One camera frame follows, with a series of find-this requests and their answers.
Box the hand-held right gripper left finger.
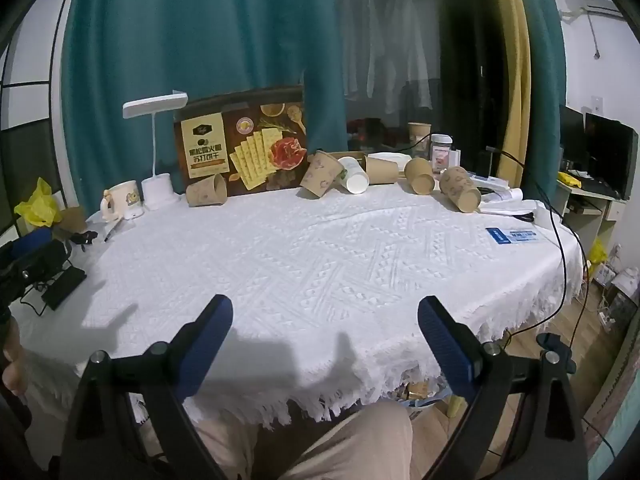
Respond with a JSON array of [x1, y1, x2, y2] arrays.
[[52, 294, 251, 480]]

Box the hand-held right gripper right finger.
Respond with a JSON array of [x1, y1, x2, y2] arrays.
[[417, 295, 602, 480]]

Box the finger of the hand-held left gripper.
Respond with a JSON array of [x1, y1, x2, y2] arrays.
[[11, 229, 55, 260]]

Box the person's left forearm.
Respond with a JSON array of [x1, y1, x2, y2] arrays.
[[0, 316, 32, 403]]

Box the brown paper cup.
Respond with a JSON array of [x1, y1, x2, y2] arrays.
[[407, 122, 433, 159], [185, 173, 229, 209], [403, 157, 436, 195], [362, 154, 400, 186], [299, 149, 346, 199], [438, 165, 482, 214]]

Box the white paper cup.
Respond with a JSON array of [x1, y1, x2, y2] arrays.
[[337, 156, 370, 195]]

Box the yellow plastic bag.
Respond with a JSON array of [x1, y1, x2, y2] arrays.
[[13, 177, 64, 229]]

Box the small cardboard box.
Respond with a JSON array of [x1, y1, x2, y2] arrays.
[[54, 205, 89, 237]]

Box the small black clip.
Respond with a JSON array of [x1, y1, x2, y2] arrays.
[[69, 230, 99, 252]]

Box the white cartoon mug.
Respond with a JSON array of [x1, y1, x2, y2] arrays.
[[100, 180, 146, 222]]

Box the white lace tablecloth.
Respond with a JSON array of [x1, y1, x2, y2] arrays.
[[10, 180, 586, 428]]

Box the blue and white card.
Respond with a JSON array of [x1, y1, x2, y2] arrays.
[[484, 226, 546, 246]]

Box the white desk lamp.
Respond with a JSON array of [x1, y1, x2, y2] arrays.
[[122, 90, 188, 212]]

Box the person's legs in beige pants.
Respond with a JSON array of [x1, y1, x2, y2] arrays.
[[192, 401, 414, 480]]

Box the stack of white papers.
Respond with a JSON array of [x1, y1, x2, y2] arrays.
[[470, 174, 542, 222]]

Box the clear jar with white lid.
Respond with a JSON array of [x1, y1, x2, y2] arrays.
[[429, 133, 454, 174]]

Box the white side desk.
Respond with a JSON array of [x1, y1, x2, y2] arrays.
[[554, 172, 632, 263]]

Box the brown cracker box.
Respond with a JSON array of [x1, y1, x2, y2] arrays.
[[173, 91, 307, 194]]

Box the black monitor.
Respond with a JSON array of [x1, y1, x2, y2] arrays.
[[582, 112, 640, 201]]

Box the teal curtain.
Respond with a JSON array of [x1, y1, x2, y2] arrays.
[[60, 0, 348, 213]]

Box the yellow curtain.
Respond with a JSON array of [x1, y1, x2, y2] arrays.
[[487, 0, 532, 181]]

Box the hanging white clothes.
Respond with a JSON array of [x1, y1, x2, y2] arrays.
[[336, 0, 437, 107]]

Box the white air conditioner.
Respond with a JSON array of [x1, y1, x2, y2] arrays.
[[559, 0, 627, 22]]

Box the black cable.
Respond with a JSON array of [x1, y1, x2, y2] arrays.
[[486, 146, 591, 338]]

